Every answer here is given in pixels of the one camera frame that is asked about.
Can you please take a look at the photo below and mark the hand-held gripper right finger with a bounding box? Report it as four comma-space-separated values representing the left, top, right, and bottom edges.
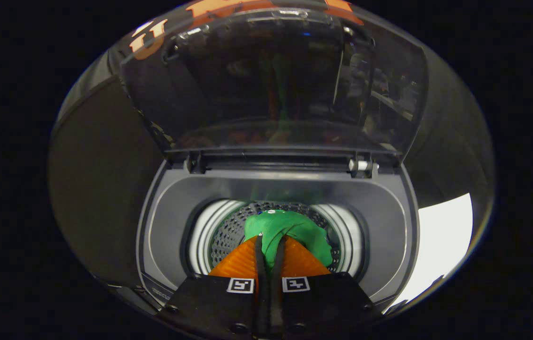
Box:
269, 236, 375, 338

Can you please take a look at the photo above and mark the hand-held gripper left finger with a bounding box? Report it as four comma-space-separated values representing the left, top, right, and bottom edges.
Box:
158, 235, 269, 338

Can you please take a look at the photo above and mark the green polo shirt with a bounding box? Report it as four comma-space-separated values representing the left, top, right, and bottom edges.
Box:
244, 210, 334, 274

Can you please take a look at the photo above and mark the dark transparent washing machine lid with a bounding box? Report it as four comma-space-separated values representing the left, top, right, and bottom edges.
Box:
120, 7, 430, 163

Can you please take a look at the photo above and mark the white flat board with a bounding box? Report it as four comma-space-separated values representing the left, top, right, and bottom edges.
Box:
389, 193, 474, 307

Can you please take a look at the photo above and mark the black backdrop cloth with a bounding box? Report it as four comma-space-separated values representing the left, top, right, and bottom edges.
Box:
106, 0, 496, 227

